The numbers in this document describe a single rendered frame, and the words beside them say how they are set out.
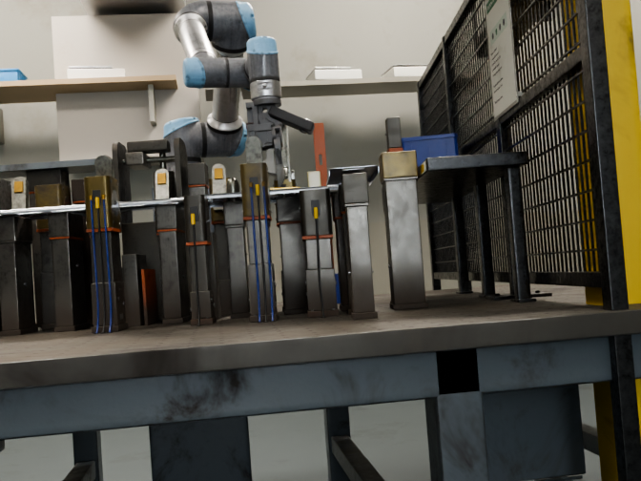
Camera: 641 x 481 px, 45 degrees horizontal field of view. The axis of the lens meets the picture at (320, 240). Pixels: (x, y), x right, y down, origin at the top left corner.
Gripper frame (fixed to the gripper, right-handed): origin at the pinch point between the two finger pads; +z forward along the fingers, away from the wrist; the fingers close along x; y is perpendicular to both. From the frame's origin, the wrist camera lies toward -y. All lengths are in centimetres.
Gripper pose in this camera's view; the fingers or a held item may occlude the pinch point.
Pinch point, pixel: (281, 181)
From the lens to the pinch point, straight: 189.0
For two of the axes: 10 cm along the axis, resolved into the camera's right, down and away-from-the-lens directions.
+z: 0.9, 10.0, -0.4
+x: 0.1, -0.4, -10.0
